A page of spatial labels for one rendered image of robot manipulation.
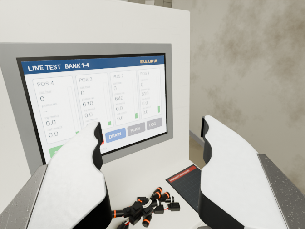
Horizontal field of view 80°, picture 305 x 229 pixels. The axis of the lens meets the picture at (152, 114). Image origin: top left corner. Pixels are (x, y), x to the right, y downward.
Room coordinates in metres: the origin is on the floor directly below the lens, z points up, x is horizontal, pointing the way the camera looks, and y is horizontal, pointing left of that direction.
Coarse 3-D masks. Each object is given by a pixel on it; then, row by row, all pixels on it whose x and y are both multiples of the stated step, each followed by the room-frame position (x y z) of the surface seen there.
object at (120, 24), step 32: (0, 0) 0.41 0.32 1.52; (32, 0) 0.44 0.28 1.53; (64, 0) 0.48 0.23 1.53; (96, 0) 0.53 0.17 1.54; (0, 32) 0.39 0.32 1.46; (32, 32) 0.42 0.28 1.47; (64, 32) 0.46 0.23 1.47; (96, 32) 0.51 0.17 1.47; (128, 32) 0.57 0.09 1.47; (160, 32) 0.64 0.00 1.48; (0, 96) 0.35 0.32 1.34; (0, 128) 0.32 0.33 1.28; (0, 160) 0.30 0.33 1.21; (128, 160) 0.47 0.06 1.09; (160, 160) 0.54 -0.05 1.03; (0, 192) 0.27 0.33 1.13
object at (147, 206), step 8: (160, 192) 0.41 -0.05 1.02; (168, 192) 0.42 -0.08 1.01; (144, 200) 0.39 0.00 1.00; (152, 200) 0.38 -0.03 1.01; (160, 200) 0.39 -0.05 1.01; (168, 200) 0.40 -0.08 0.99; (128, 208) 0.35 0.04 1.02; (136, 208) 0.34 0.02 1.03; (144, 208) 0.36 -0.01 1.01; (152, 208) 0.36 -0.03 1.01; (160, 208) 0.37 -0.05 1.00; (168, 208) 0.38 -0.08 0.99; (176, 208) 0.38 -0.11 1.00; (112, 216) 0.32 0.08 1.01; (120, 216) 0.33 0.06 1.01; (128, 216) 0.33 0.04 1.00; (136, 216) 0.32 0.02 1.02; (144, 216) 0.33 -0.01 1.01; (128, 224) 0.31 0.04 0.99; (144, 224) 0.32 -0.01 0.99
